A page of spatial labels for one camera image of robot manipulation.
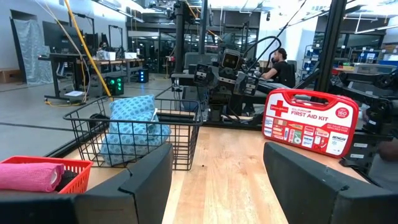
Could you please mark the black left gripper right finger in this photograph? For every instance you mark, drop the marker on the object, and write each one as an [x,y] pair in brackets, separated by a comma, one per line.
[311,196]

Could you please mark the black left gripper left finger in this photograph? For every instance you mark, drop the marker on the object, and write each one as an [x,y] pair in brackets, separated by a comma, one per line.
[143,193]

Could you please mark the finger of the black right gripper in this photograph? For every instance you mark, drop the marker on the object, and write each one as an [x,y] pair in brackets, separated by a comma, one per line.
[248,85]
[202,74]

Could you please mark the blue patterned soft pack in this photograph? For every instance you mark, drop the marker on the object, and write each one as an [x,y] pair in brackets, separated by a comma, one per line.
[130,124]

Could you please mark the red first aid kit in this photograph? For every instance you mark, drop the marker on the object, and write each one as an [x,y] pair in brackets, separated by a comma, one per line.
[311,124]

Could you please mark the black bandage roll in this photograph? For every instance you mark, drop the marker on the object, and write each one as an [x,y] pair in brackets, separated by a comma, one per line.
[66,180]

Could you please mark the pink bandage roll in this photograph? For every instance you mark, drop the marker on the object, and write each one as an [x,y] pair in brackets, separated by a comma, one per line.
[28,177]

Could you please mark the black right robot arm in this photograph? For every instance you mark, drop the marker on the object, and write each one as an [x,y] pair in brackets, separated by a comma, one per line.
[222,109]

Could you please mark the person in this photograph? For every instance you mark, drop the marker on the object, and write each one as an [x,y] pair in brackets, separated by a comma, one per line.
[281,70]

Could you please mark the red plastic bin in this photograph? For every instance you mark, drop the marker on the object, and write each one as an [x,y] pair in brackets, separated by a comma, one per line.
[79,177]

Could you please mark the computer tower green lights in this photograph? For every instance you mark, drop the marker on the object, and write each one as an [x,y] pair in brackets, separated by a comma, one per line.
[115,86]

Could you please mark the black standing desk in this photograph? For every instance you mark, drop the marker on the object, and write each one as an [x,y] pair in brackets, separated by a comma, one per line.
[56,59]

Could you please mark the black computer monitor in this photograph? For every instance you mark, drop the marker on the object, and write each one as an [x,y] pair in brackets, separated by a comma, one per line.
[59,37]

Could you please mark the clear plastic sheet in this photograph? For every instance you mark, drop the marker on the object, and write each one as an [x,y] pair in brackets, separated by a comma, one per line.
[29,53]

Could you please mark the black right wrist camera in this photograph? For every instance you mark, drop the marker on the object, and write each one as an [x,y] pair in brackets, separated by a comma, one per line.
[231,59]

